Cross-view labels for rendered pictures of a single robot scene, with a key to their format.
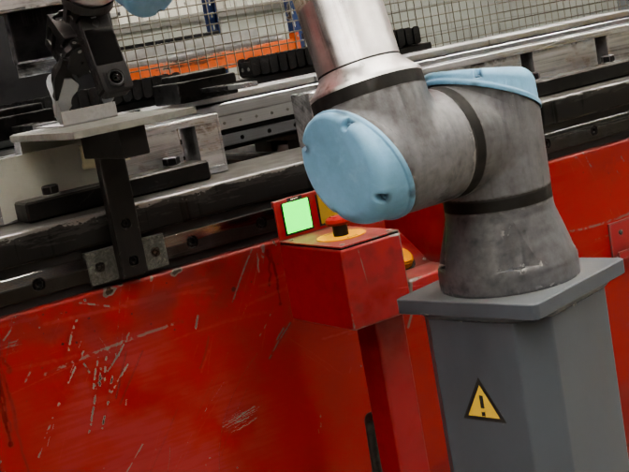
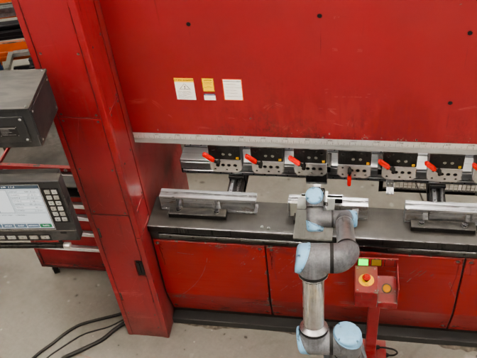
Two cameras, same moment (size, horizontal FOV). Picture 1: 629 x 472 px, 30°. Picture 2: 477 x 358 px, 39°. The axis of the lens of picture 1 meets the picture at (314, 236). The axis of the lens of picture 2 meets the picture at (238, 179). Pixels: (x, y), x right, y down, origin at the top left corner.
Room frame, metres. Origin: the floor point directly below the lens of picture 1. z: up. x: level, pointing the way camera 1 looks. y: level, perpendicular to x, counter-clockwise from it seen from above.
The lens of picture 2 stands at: (-0.11, -1.00, 3.39)
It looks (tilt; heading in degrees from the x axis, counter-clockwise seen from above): 44 degrees down; 44
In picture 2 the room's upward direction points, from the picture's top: 7 degrees counter-clockwise
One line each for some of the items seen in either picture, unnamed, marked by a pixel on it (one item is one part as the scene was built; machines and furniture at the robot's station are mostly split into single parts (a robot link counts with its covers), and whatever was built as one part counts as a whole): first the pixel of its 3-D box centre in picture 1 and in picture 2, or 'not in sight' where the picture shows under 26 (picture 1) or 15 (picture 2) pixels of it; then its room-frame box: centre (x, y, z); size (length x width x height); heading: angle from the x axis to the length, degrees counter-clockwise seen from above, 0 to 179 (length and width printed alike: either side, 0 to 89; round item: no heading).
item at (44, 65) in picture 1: (44, 40); (316, 177); (1.80, 0.35, 1.13); 0.10 x 0.02 x 0.10; 121
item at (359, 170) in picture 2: not in sight; (354, 158); (1.89, 0.20, 1.26); 0.15 x 0.09 x 0.17; 121
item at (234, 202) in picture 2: not in sight; (209, 201); (1.52, 0.82, 0.92); 0.50 x 0.06 x 0.10; 121
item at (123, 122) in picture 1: (99, 125); (314, 218); (1.67, 0.27, 1.00); 0.26 x 0.18 x 0.01; 31
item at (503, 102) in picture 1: (481, 128); (346, 340); (1.23, -0.19, 0.94); 0.13 x 0.12 x 0.14; 125
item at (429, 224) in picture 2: not in sight; (442, 226); (2.06, -0.20, 0.89); 0.30 x 0.05 x 0.03; 121
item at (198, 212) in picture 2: not in sight; (197, 213); (1.45, 0.83, 0.89); 0.30 x 0.05 x 0.03; 121
